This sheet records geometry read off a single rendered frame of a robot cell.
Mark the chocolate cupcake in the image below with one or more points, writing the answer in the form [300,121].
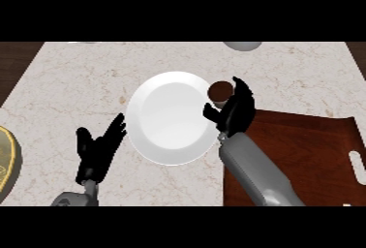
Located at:
[220,92]

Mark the white round plate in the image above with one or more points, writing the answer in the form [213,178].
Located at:
[171,118]

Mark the yellow-rimmed grey round object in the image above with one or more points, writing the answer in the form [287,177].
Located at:
[6,163]

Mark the brown wooden tray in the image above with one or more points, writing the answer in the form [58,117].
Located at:
[304,158]

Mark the pale grey rounded object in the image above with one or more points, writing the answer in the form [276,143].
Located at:
[242,45]

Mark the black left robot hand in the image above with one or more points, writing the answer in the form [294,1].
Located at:
[98,151]

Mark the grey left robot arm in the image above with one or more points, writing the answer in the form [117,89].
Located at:
[78,196]

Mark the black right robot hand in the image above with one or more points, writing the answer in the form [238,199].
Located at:
[238,111]

